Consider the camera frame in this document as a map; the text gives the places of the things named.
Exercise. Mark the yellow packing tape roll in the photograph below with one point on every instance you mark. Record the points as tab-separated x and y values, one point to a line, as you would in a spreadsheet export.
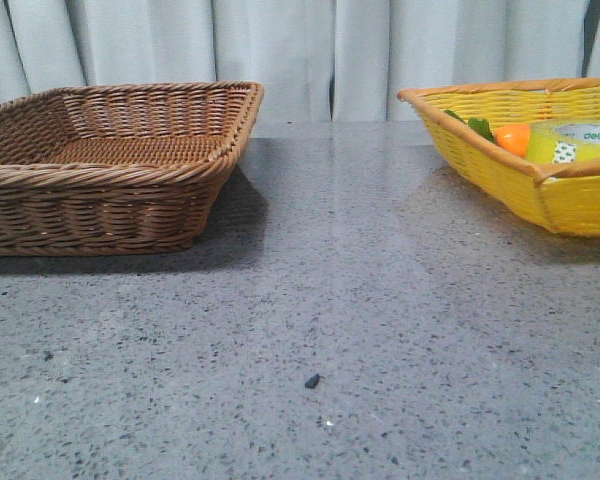
564	141

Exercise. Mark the small black debris piece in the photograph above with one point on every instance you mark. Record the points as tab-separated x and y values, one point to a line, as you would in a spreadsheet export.
313	381

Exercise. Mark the brown wicker basket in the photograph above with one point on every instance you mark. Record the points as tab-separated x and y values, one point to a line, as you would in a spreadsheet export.
118	169

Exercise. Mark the orange toy carrot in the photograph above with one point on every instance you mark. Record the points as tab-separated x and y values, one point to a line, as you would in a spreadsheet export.
513	138

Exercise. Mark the yellow woven basket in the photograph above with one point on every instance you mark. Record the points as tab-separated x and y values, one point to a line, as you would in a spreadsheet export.
562	198

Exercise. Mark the white pleated curtain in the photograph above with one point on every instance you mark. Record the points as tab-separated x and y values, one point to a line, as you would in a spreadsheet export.
318	61

